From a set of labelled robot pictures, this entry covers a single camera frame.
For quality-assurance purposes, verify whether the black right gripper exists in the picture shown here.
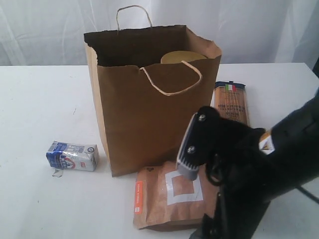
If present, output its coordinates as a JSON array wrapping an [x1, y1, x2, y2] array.
[[190, 119, 269, 239]]

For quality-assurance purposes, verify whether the spaghetti packet with Italian flag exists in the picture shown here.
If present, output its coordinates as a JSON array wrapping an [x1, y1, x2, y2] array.
[[213, 81, 250, 126]]

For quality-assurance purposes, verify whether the brown kraft pouch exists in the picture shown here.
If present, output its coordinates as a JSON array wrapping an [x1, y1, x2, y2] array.
[[133, 161, 219, 232]]

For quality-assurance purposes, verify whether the gold lid clear jar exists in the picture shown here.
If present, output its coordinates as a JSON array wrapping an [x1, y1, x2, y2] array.
[[160, 51, 206, 64]]

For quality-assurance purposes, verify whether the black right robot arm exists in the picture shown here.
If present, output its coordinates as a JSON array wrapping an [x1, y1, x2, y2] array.
[[185, 96, 319, 239]]

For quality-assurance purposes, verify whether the brown paper bag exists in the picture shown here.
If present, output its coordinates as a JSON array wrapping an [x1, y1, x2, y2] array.
[[83, 5, 223, 178]]

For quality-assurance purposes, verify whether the blue white milk carton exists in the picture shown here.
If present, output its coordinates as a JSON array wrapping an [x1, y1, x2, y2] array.
[[46, 141, 99, 172]]

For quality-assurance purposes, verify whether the white backdrop curtain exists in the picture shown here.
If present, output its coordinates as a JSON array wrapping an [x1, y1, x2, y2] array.
[[0, 0, 319, 68]]

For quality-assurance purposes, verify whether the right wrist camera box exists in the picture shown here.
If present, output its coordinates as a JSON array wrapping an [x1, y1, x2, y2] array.
[[176, 106, 223, 181]]

